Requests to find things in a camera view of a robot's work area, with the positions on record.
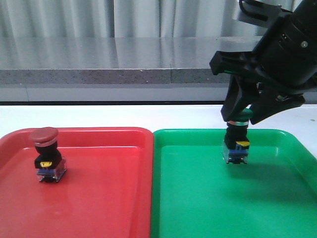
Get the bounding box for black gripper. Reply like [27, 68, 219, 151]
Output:
[210, 0, 317, 125]

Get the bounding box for green mushroom push button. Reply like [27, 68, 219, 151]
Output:
[222, 108, 253, 164]

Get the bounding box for red mushroom push button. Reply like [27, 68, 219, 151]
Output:
[30, 127, 67, 182]

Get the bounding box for green plastic tray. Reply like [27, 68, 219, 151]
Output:
[151, 129, 317, 238]

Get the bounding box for grey speckled stone counter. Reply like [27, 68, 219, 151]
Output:
[0, 37, 259, 104]

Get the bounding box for red plastic tray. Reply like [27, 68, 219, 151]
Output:
[0, 127, 154, 238]

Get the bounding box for grey pleated curtain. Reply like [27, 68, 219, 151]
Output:
[0, 0, 265, 38]

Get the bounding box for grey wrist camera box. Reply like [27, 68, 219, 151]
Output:
[233, 0, 293, 28]

